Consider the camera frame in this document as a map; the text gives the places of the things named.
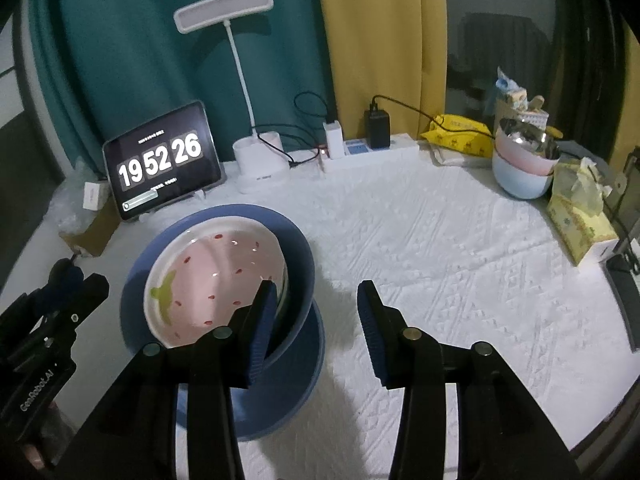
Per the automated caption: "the large blue bowl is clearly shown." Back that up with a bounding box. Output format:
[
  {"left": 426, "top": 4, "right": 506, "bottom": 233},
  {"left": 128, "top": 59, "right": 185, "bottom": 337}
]
[{"left": 120, "top": 204, "right": 317, "bottom": 376}]

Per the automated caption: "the teal curtain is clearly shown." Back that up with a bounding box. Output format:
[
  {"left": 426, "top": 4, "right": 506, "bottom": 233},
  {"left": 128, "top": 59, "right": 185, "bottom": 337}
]
[{"left": 27, "top": 0, "right": 336, "bottom": 181}]

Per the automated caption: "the clear plastic bag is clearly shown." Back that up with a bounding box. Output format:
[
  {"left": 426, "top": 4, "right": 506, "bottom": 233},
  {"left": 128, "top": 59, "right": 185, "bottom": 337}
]
[{"left": 47, "top": 157, "right": 108, "bottom": 241}]

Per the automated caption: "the pink strawberry print bowl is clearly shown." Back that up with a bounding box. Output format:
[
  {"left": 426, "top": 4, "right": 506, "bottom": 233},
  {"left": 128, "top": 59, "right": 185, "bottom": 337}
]
[{"left": 144, "top": 216, "right": 286, "bottom": 350}]

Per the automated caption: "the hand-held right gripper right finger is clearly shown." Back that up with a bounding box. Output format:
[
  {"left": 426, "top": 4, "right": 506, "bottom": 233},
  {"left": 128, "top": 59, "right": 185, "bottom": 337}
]
[{"left": 356, "top": 280, "right": 583, "bottom": 480}]

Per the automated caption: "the white charger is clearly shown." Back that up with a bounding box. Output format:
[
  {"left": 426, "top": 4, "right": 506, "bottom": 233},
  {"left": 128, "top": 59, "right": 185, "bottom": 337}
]
[{"left": 323, "top": 120, "right": 345, "bottom": 158}]

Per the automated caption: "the black charger cable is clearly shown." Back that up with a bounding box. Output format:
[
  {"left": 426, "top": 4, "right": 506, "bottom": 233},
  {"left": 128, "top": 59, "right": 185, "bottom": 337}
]
[{"left": 370, "top": 94, "right": 451, "bottom": 126}]

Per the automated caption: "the tablet showing clock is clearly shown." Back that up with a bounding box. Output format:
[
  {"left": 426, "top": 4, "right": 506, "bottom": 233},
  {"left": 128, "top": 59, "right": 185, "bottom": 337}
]
[{"left": 102, "top": 100, "right": 227, "bottom": 222}]

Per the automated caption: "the white textured tablecloth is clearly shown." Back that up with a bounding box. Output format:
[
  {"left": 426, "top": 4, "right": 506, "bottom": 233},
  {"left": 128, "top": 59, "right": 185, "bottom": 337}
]
[{"left": 0, "top": 147, "right": 636, "bottom": 480}]

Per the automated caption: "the yellow curtain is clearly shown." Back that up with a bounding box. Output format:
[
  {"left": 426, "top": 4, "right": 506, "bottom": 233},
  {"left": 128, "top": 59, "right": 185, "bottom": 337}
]
[{"left": 312, "top": 0, "right": 448, "bottom": 138}]

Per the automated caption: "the white power strip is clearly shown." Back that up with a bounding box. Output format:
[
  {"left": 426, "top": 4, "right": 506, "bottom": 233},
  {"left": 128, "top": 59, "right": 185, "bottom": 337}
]
[{"left": 320, "top": 132, "right": 420, "bottom": 173}]

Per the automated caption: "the yellow tissue box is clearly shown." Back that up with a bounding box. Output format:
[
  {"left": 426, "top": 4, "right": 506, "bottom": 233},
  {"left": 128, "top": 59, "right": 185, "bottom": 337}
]
[{"left": 545, "top": 157, "right": 621, "bottom": 267}]

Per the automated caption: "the light pink bowl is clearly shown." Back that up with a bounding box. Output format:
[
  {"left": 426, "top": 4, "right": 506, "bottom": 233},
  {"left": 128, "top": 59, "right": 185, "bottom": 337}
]
[{"left": 494, "top": 135, "right": 561, "bottom": 177}]

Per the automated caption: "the black charger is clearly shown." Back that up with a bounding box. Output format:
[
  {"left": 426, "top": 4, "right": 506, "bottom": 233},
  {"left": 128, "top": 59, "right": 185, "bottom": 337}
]
[{"left": 363, "top": 107, "right": 392, "bottom": 150}]

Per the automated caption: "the light blue bowl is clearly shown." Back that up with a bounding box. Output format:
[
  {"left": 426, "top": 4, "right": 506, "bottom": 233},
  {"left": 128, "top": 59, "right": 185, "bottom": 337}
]
[{"left": 491, "top": 152, "right": 555, "bottom": 200}]

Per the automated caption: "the small white box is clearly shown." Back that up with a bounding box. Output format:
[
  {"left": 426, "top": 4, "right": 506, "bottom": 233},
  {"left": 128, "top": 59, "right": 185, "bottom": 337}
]
[{"left": 82, "top": 181, "right": 108, "bottom": 212}]

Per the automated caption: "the black lamp cable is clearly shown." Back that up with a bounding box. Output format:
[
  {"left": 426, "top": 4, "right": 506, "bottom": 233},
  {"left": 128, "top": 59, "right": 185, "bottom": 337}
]
[{"left": 252, "top": 91, "right": 331, "bottom": 168}]

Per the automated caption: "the blue plate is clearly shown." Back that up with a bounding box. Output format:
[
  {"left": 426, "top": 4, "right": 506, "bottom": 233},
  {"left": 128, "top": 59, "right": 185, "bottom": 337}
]
[{"left": 170, "top": 305, "right": 327, "bottom": 443}]

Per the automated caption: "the steel bowl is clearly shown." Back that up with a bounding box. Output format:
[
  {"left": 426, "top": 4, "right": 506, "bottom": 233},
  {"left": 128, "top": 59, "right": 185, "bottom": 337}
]
[{"left": 498, "top": 117, "right": 562, "bottom": 161}]

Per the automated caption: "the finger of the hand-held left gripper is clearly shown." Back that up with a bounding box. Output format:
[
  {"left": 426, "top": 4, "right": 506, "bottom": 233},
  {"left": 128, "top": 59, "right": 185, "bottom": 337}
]
[
  {"left": 47, "top": 272, "right": 111, "bottom": 342},
  {"left": 30, "top": 272, "right": 86, "bottom": 321}
]

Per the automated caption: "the white desk lamp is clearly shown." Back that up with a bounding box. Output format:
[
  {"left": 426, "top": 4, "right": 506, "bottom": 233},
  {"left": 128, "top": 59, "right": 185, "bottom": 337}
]
[{"left": 173, "top": 0, "right": 292, "bottom": 195}]

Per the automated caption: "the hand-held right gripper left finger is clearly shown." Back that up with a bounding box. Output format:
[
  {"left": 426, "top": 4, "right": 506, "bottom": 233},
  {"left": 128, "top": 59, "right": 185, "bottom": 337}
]
[{"left": 52, "top": 280, "right": 278, "bottom": 480}]

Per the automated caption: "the yellow wipes packet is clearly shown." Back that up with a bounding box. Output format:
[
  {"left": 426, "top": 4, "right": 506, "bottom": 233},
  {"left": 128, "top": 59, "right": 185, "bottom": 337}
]
[{"left": 421, "top": 114, "right": 496, "bottom": 166}]

